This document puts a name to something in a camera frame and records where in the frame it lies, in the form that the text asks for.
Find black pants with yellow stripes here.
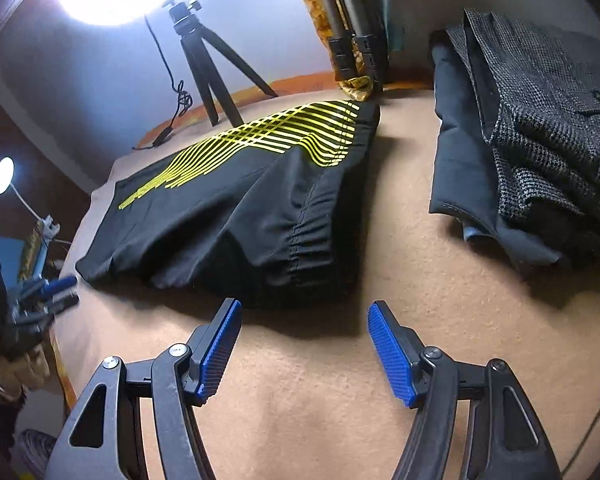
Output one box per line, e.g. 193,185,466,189
76,100,380,307

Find left hand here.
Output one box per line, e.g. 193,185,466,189
0,344,50,403

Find small white desk lamp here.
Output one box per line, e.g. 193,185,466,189
0,156,60,240

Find dark navy folded garment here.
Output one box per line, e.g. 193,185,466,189
429,30,564,273

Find small black tripod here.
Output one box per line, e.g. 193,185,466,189
162,0,277,127

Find grey houndstooth folded garment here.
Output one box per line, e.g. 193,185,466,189
446,9,600,244

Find folded grey tripod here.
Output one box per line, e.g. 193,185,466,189
318,0,389,93

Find black power cable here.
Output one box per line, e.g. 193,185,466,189
130,14,194,152

